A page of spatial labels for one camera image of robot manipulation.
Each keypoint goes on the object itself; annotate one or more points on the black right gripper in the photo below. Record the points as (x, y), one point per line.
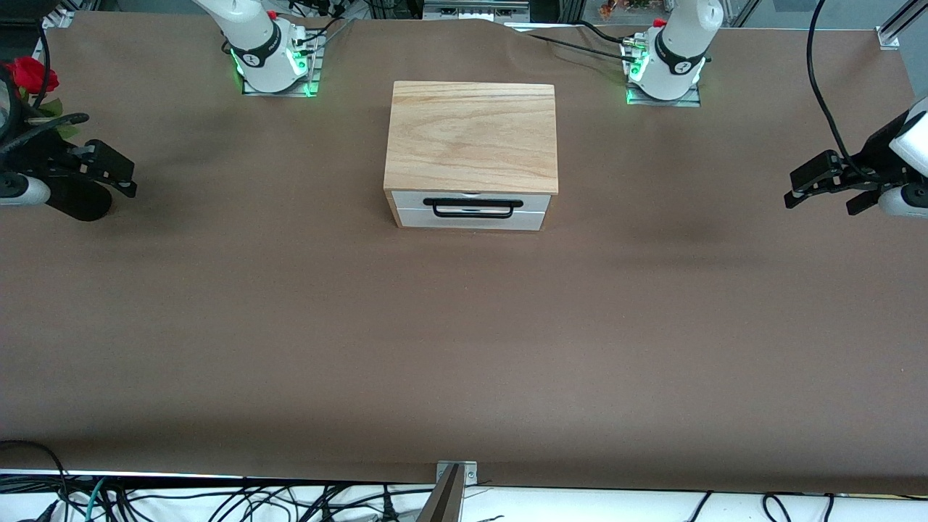
(45, 160)

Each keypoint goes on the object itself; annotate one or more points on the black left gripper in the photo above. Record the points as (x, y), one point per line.
(872, 164)

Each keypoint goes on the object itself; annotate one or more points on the light wooden drawer cabinet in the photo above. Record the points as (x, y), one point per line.
(471, 138)

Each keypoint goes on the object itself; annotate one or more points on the red artificial rose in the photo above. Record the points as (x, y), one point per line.
(32, 72)

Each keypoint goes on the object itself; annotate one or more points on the brown paper table cover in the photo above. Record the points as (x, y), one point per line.
(464, 326)

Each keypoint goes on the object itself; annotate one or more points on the aluminium frame profile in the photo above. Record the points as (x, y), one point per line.
(895, 32)
(61, 14)

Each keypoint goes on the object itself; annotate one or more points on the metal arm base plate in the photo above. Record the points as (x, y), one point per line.
(314, 72)
(692, 101)

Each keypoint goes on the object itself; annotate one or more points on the aluminium frame rail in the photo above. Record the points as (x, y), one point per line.
(471, 9)

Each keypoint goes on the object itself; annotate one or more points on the metal corner bracket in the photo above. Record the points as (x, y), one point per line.
(470, 473)

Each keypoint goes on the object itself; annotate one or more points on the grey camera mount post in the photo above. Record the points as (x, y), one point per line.
(444, 504)

